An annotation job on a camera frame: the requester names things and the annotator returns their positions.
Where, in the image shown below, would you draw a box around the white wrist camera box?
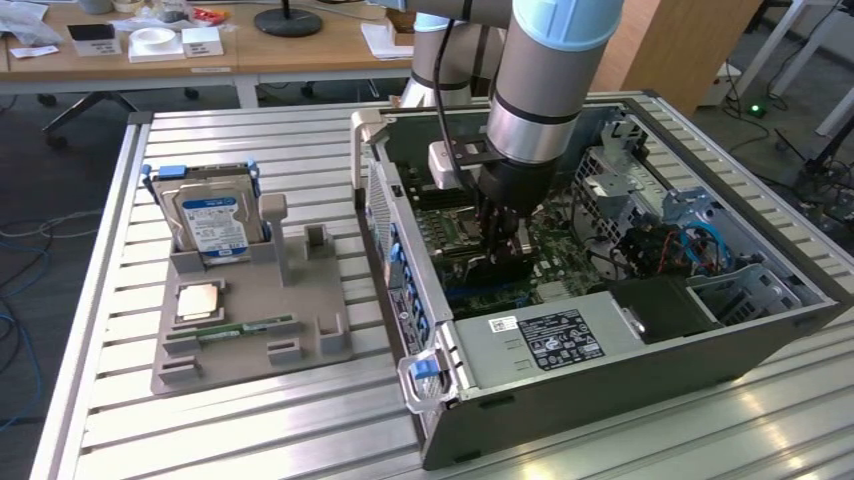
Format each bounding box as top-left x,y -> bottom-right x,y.
426,141 -> 469,191

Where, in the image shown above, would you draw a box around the clear plastic bags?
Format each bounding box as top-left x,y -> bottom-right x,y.
0,0 -> 66,44

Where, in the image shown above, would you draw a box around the CPU chip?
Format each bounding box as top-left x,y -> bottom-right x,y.
174,285 -> 223,321

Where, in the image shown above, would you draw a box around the red wire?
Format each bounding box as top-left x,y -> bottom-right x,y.
665,228 -> 690,272

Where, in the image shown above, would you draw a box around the black round lamp base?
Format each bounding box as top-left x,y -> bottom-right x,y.
252,0 -> 326,37

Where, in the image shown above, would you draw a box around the green motherboard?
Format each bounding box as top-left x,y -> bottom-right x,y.
399,169 -> 615,321

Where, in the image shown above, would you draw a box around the wooden cabinet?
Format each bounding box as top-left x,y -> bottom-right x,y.
590,0 -> 766,116

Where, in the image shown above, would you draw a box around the white tape roll on box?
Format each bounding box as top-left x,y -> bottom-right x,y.
127,27 -> 188,64

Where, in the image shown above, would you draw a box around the blue floor cable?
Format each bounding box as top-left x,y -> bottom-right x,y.
0,239 -> 52,426

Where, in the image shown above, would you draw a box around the stack of white papers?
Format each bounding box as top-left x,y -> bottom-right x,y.
359,20 -> 419,61

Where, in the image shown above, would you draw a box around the grey power supply unit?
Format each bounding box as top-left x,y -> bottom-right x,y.
443,292 -> 649,391

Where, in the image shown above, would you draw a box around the black office chair base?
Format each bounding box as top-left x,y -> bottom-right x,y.
36,87 -> 202,149

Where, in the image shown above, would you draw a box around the white device by cabinet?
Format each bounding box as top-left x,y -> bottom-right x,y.
710,62 -> 743,109

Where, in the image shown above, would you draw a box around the wooden desk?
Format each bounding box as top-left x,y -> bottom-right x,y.
0,0 -> 602,96

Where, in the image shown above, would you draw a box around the hard disk with blue caddy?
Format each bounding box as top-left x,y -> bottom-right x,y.
140,159 -> 260,266

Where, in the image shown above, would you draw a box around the black graphics card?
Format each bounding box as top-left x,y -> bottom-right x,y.
441,249 -> 535,297

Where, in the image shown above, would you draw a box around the blue wire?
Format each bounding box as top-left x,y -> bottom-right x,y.
679,219 -> 735,274

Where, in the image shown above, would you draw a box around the silver disk bay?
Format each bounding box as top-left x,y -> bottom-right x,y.
686,262 -> 806,326

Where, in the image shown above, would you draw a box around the silver metal drive cage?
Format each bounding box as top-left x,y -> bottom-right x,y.
573,117 -> 675,251

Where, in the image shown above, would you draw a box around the CPU socket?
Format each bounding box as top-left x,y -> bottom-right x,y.
453,205 -> 486,246

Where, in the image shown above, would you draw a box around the white box with black top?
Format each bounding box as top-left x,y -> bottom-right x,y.
66,23 -> 123,57

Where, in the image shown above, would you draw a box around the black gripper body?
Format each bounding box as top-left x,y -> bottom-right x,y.
477,157 -> 561,219

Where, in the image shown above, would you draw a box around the black stand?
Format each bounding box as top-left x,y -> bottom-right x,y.
797,114 -> 854,201

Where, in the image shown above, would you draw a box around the grey plastic parts rack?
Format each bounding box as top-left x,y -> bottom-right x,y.
150,193 -> 355,397

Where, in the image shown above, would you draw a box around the open grey PC case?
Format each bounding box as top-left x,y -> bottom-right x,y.
351,97 -> 843,471

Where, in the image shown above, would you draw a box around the white table frame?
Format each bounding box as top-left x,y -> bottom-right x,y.
733,0 -> 854,136

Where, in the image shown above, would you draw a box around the plain white box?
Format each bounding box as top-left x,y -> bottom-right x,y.
180,26 -> 226,59

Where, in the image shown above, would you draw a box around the green RAM stick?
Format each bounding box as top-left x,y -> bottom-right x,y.
164,314 -> 296,342

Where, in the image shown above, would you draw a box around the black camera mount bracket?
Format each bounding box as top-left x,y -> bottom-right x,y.
457,135 -> 506,164

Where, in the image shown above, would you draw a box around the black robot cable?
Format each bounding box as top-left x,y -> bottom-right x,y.
431,18 -> 473,189

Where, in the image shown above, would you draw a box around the white floor cable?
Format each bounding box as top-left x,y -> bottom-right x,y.
0,209 -> 108,239

